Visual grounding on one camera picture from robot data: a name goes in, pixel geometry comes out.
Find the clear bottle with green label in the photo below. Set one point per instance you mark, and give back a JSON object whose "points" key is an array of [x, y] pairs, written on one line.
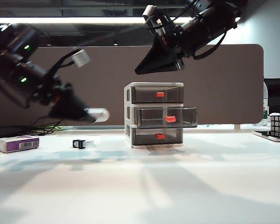
{"points": [[266, 109]]}

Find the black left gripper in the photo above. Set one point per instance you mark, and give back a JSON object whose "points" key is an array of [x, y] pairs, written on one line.
{"points": [[53, 91]]}

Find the long ceiling light strip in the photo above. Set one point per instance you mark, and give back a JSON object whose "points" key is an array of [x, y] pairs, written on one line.
{"points": [[84, 20]]}

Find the brown desk partition panel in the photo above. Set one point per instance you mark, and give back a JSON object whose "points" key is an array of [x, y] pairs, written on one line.
{"points": [[224, 93]]}

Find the black smartphone with silver edge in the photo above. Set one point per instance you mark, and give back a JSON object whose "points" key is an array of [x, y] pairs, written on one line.
{"points": [[263, 134]]}

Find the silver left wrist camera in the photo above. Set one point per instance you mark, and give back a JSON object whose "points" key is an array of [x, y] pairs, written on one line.
{"points": [[80, 58]]}

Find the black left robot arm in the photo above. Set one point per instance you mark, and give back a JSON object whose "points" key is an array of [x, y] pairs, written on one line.
{"points": [[14, 58]]}

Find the small black clip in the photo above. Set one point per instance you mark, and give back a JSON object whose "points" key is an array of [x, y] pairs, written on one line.
{"points": [[78, 143]]}

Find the black monitor screen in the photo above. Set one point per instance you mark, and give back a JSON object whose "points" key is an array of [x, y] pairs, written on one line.
{"points": [[277, 98]]}

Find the purple and white tissue pack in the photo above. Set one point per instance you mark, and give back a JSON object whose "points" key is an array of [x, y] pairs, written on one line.
{"points": [[11, 143]]}

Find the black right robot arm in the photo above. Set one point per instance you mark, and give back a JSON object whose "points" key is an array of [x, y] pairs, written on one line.
{"points": [[200, 30]]}

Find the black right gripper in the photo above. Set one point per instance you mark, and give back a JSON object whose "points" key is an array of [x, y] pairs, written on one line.
{"points": [[164, 32]]}

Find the white three-drawer cabinet frame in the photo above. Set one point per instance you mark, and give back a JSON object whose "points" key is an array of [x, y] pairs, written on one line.
{"points": [[128, 105]]}

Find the white partition foot bracket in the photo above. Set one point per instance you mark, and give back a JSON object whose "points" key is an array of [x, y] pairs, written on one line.
{"points": [[237, 127]]}

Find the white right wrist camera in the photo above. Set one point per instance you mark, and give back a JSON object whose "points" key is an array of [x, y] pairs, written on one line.
{"points": [[149, 11]]}

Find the white earphone case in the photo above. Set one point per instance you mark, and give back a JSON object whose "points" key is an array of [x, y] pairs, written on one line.
{"points": [[101, 115]]}

